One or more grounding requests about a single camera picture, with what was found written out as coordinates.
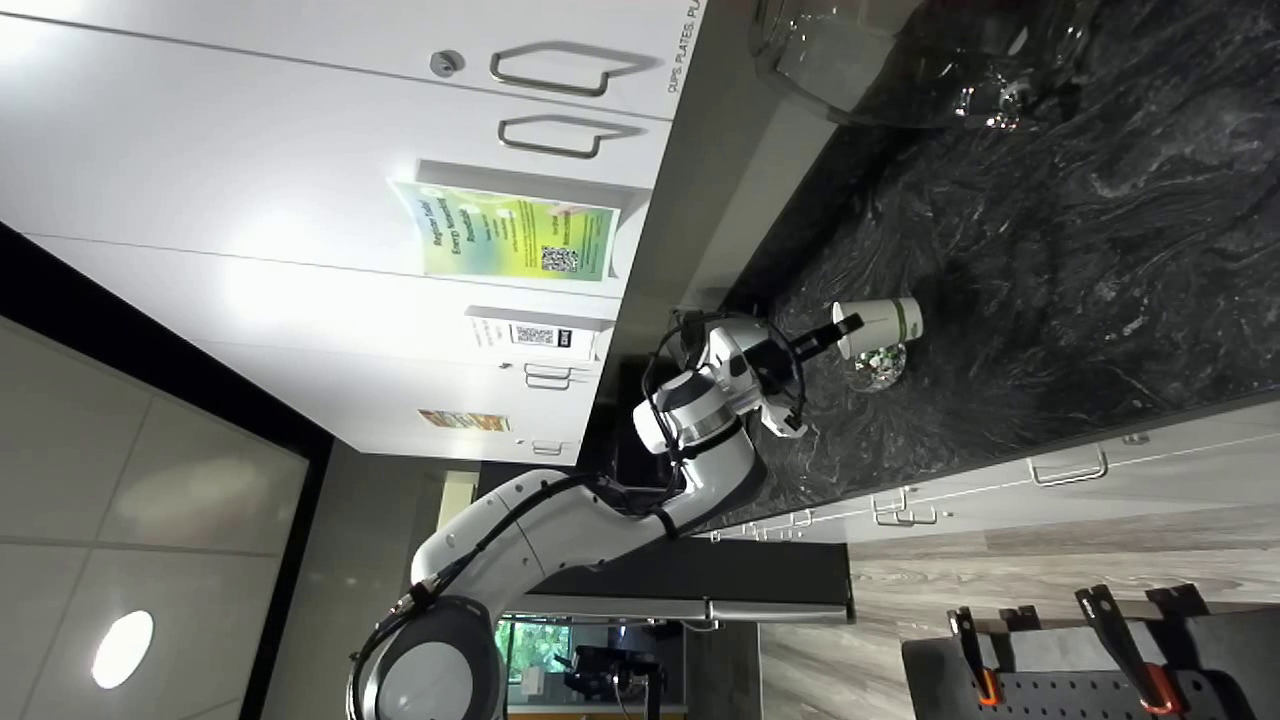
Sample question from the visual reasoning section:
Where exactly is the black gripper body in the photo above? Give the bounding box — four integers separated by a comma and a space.
741, 330, 805, 392

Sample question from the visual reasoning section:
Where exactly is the white cup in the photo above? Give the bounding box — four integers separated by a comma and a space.
830, 292, 930, 362

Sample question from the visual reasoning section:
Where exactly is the small cut crystal bowl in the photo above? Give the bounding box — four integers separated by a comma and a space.
851, 337, 915, 402

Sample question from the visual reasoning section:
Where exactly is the large clear glass bowl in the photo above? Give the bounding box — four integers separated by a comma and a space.
746, 0, 1076, 133

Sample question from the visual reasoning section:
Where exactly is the black stand platform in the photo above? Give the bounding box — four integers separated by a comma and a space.
533, 535, 857, 629

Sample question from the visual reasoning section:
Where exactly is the white barcode label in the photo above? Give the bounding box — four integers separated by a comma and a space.
465, 303, 622, 362

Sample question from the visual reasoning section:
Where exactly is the green yellow flyer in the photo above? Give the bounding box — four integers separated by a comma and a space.
392, 176, 622, 287

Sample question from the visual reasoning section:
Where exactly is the yellow cabinet sticker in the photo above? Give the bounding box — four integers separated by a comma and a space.
418, 404, 517, 437

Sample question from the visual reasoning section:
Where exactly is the black orange clamp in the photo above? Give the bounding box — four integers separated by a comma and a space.
1072, 582, 1185, 720
944, 606, 1014, 712

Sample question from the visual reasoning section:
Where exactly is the window with greenery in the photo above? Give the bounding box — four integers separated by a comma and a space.
498, 615, 672, 712

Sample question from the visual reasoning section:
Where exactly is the black perforated plate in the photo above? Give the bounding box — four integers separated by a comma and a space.
978, 663, 1258, 720

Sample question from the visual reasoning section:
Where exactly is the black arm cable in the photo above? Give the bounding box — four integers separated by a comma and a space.
639, 308, 728, 410

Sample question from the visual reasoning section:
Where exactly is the silver cabinet handle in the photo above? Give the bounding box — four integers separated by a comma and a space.
488, 42, 663, 103
868, 487, 923, 531
1030, 448, 1117, 487
520, 362, 579, 396
498, 112, 649, 165
909, 484, 961, 527

